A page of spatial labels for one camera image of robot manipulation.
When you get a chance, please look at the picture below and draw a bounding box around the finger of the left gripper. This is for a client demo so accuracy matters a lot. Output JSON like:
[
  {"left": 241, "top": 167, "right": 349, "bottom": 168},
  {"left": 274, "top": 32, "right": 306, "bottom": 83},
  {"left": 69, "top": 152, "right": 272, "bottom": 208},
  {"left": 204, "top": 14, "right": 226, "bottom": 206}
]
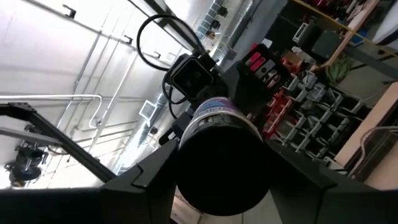
[
  {"left": 217, "top": 63, "right": 246, "bottom": 108},
  {"left": 159, "top": 111, "right": 194, "bottom": 146}
]

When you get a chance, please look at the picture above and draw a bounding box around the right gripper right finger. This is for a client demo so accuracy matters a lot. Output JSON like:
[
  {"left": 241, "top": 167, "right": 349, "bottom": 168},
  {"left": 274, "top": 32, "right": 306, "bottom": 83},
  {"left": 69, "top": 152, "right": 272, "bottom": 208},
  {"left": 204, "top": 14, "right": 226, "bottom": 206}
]
[{"left": 266, "top": 139, "right": 398, "bottom": 224}]

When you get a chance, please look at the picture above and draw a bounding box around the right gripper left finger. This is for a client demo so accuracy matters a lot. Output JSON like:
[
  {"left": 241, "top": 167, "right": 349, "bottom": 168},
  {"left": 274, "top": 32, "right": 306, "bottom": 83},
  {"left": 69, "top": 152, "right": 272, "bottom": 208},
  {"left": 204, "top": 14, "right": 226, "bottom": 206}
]
[{"left": 0, "top": 139, "right": 180, "bottom": 224}]

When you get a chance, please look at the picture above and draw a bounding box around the blue label spice jar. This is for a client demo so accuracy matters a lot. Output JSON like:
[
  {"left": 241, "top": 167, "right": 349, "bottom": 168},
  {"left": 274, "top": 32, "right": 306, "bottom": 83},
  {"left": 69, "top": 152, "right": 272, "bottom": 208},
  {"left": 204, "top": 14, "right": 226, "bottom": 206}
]
[{"left": 175, "top": 96, "right": 272, "bottom": 217}]

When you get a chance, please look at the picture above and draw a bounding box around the dark grey box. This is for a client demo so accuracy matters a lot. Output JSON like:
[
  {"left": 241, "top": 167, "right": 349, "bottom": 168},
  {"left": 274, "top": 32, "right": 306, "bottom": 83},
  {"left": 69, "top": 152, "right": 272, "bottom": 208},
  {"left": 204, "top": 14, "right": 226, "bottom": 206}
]
[{"left": 310, "top": 29, "right": 342, "bottom": 60}]

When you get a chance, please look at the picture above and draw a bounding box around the green plant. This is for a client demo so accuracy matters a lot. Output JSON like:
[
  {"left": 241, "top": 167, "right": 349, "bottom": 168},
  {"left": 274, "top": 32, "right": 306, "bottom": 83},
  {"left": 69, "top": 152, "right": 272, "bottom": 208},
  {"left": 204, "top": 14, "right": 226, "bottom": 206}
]
[{"left": 325, "top": 57, "right": 354, "bottom": 85}]

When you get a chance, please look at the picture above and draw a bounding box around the white ceiling pipe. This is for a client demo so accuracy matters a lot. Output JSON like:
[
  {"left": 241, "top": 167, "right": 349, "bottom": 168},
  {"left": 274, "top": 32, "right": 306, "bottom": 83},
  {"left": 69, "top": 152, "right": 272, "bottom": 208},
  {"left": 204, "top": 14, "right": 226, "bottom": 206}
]
[{"left": 0, "top": 93, "right": 104, "bottom": 129}]

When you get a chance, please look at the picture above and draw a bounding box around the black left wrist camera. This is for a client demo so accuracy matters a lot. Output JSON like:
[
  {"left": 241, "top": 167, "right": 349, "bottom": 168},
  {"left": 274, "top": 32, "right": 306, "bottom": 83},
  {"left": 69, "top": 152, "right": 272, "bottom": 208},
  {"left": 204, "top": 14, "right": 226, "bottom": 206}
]
[{"left": 169, "top": 53, "right": 219, "bottom": 100}]

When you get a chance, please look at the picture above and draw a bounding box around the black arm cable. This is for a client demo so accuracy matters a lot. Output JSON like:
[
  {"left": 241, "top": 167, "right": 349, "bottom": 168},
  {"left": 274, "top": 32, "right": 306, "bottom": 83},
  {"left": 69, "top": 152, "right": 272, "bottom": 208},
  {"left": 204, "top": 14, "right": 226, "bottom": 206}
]
[{"left": 136, "top": 14, "right": 206, "bottom": 121}]

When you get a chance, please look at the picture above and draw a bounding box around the white cable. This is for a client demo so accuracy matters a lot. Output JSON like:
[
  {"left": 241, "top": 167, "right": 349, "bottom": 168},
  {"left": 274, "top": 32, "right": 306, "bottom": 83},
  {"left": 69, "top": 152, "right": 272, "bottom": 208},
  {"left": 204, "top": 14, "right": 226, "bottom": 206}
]
[{"left": 348, "top": 125, "right": 398, "bottom": 178}]

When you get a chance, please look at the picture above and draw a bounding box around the black ceiling cable reel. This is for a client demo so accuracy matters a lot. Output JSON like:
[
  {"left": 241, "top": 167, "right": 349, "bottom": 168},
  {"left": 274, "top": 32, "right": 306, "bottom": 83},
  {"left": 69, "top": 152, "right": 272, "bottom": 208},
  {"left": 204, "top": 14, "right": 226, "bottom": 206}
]
[{"left": 4, "top": 145, "right": 49, "bottom": 188}]

